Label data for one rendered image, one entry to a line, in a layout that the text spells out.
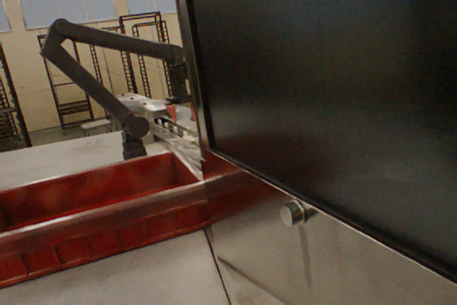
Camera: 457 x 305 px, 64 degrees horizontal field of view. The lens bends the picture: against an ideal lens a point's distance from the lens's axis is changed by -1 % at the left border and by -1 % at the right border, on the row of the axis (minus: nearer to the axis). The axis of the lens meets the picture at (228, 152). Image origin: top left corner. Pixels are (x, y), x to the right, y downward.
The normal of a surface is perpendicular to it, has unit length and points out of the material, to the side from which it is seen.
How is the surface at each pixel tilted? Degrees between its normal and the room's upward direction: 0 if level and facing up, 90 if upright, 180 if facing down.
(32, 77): 90
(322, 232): 90
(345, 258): 91
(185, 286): 0
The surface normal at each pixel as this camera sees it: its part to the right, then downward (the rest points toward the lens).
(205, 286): -0.14, -0.95
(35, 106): 0.41, 0.20
